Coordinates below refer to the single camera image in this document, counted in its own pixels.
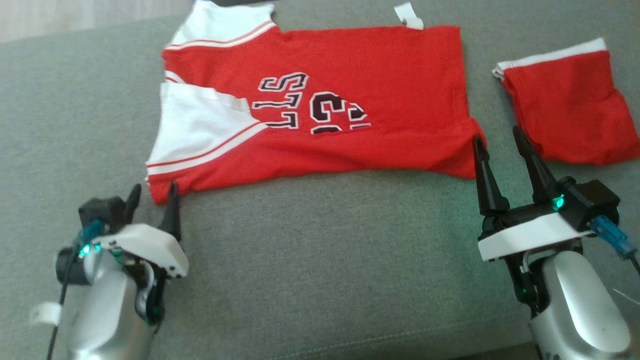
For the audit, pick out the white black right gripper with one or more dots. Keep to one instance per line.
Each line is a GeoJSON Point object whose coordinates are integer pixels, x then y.
{"type": "Point", "coordinates": [530, 235]}

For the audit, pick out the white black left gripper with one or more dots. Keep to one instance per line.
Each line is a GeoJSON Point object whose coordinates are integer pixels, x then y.
{"type": "Point", "coordinates": [150, 245]}

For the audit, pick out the red shorts with white trim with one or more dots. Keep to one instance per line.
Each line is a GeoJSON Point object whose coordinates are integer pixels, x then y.
{"type": "Point", "coordinates": [570, 110]}

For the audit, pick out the red white basketball jersey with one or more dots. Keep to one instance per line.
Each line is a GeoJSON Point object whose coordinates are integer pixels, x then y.
{"type": "Point", "coordinates": [375, 60]}

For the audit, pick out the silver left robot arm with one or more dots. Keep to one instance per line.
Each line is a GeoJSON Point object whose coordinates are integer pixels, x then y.
{"type": "Point", "coordinates": [100, 310]}

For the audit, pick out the yellow and grey sofa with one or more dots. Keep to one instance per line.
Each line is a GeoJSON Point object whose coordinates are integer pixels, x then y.
{"type": "Point", "coordinates": [320, 260]}

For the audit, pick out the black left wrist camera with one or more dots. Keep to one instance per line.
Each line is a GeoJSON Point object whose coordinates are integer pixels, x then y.
{"type": "Point", "coordinates": [102, 210]}

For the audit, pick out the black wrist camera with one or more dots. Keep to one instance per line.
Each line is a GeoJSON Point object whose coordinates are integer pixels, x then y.
{"type": "Point", "coordinates": [102, 210]}
{"type": "Point", "coordinates": [595, 200]}

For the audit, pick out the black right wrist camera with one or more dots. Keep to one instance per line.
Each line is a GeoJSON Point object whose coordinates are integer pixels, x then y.
{"type": "Point", "coordinates": [595, 200]}

